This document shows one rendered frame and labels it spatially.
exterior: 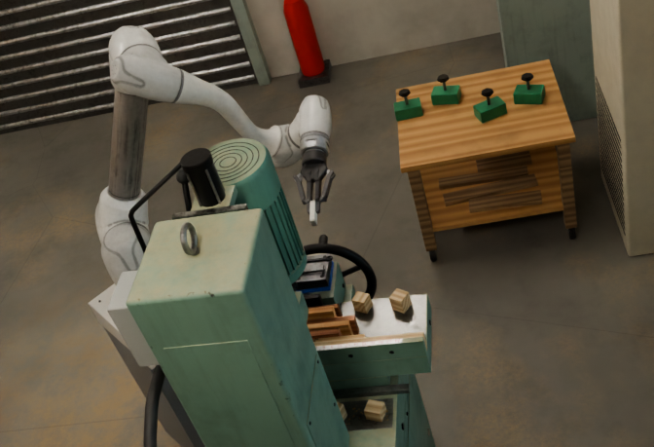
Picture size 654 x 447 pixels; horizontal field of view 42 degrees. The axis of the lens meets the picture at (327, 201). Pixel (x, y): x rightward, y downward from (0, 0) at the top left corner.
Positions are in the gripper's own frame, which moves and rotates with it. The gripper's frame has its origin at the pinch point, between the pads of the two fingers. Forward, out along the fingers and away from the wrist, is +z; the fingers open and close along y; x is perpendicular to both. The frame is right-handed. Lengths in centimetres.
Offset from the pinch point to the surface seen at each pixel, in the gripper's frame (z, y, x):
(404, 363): 54, 28, -15
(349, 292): 28.7, 11.8, -4.4
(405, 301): 37.2, 28.4, -14.1
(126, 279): 56, -13, -80
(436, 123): -76, 30, 71
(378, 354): 52, 22, -19
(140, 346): 67, -12, -73
